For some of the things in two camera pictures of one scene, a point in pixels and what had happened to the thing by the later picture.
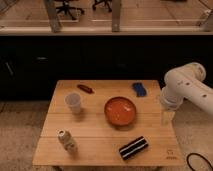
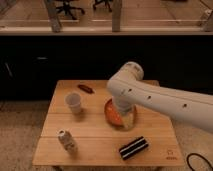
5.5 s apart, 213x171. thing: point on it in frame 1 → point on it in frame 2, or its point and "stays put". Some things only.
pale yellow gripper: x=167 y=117 → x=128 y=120
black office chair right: x=108 y=3 stays put
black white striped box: x=132 y=147 stays put
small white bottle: x=68 y=142 stays put
